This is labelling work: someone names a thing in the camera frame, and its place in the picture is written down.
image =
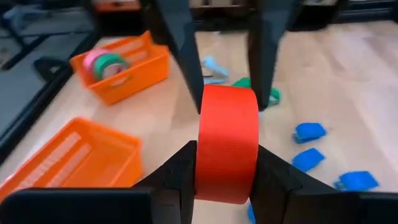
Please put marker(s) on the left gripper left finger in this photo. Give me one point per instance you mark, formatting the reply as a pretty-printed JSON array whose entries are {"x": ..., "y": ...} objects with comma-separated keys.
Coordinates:
[{"x": 174, "y": 186}]

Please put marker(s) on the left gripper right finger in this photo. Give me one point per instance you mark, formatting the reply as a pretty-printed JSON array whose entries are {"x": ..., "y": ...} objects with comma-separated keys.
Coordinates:
[{"x": 280, "y": 193}]

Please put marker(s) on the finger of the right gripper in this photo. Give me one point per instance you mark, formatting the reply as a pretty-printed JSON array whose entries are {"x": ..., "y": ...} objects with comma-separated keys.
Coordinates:
[
  {"x": 186, "y": 46},
  {"x": 265, "y": 46}
]

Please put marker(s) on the blue mini stapler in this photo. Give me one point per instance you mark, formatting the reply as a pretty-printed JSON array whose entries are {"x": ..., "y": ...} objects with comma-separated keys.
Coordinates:
[
  {"x": 356, "y": 180},
  {"x": 308, "y": 159},
  {"x": 309, "y": 132},
  {"x": 252, "y": 214}
]

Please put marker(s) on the green mini stapler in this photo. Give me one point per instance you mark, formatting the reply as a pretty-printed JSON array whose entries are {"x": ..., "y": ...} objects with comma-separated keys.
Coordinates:
[
  {"x": 275, "y": 97},
  {"x": 242, "y": 83}
]

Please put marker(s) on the red tape roll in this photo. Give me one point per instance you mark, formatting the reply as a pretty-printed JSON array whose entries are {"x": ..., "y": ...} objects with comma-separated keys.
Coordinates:
[{"x": 227, "y": 140}]

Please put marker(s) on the green tape roll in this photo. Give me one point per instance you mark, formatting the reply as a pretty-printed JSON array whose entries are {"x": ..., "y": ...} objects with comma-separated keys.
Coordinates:
[{"x": 101, "y": 67}]

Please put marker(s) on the pink tape roll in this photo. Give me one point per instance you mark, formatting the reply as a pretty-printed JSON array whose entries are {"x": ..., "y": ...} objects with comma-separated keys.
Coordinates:
[{"x": 88, "y": 60}]

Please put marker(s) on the orange plastic basket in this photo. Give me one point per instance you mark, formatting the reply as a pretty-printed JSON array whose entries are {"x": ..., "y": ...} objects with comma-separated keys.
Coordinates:
[
  {"x": 77, "y": 155},
  {"x": 140, "y": 77}
]

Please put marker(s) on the black plastic clamp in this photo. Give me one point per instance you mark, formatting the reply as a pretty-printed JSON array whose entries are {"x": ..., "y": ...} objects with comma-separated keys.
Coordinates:
[{"x": 46, "y": 67}]

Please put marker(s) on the black aluminium rig frame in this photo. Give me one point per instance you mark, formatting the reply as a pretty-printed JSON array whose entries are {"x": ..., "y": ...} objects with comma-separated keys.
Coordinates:
[{"x": 18, "y": 132}]

